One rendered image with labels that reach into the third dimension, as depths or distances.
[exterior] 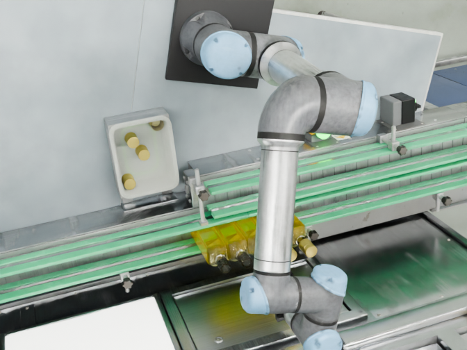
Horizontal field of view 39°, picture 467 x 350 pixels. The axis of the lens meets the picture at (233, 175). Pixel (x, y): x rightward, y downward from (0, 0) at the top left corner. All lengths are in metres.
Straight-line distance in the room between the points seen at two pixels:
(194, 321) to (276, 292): 0.47
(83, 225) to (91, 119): 0.30
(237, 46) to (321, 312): 0.68
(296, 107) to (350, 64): 0.82
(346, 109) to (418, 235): 0.89
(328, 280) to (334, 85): 0.39
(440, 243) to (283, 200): 0.90
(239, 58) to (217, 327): 0.68
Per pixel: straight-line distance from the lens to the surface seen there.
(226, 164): 1.90
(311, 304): 1.35
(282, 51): 1.65
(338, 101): 1.31
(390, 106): 2.11
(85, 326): 1.80
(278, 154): 1.28
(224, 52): 1.64
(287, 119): 1.27
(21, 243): 1.88
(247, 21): 1.88
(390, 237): 2.12
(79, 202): 1.95
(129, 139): 1.84
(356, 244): 2.08
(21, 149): 1.88
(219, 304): 1.79
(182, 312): 1.78
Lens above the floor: 2.53
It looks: 61 degrees down
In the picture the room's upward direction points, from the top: 139 degrees clockwise
